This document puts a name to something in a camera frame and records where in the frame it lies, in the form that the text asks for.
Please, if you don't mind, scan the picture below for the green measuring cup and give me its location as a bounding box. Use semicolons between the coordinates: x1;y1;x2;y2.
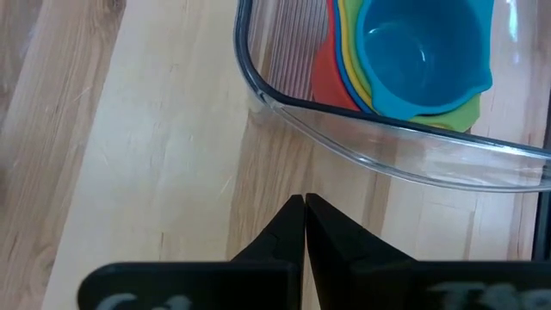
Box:
344;0;482;133

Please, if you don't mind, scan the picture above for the cyan measuring cup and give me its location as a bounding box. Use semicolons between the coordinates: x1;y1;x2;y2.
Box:
356;0;494;121

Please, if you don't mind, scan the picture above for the clear plastic bin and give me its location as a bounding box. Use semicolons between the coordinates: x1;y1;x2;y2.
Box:
234;0;551;194

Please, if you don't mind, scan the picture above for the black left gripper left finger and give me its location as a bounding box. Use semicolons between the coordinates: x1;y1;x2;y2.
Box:
77;194;306;310

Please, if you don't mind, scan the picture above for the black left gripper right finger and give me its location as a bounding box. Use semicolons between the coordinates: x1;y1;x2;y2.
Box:
306;193;551;310

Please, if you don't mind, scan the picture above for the medium blue measuring cup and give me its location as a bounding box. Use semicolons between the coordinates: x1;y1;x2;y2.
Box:
331;0;374;115

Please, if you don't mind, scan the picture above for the red measuring cup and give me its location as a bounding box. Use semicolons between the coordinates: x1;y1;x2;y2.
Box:
310;0;362;112

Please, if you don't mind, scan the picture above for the black aluminium table frame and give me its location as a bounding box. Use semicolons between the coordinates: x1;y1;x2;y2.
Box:
531;90;551;262

